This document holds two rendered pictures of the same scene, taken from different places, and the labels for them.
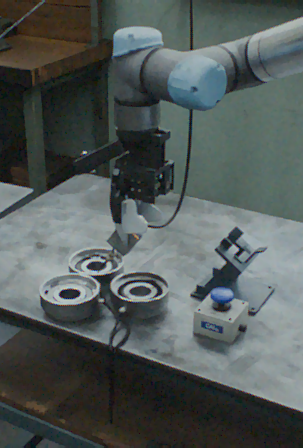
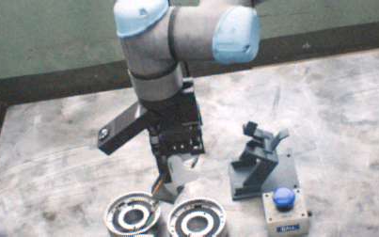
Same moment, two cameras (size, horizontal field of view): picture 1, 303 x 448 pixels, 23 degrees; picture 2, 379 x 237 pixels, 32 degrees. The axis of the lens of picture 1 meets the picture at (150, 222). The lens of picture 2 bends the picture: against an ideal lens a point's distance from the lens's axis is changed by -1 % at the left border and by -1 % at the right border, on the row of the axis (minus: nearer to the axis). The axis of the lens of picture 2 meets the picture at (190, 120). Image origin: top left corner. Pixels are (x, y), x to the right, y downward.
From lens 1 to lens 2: 0.53 m
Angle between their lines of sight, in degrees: 24
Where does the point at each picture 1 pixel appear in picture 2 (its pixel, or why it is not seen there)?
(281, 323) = (326, 188)
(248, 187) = (100, 18)
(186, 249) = not seen: hidden behind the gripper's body
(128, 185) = (168, 145)
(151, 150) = (186, 106)
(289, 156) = not seen: outside the picture
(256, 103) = not seen: outside the picture
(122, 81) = (144, 57)
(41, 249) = (55, 220)
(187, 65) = (228, 25)
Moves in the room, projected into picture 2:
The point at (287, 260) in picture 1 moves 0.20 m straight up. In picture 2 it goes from (276, 118) to (267, 39)
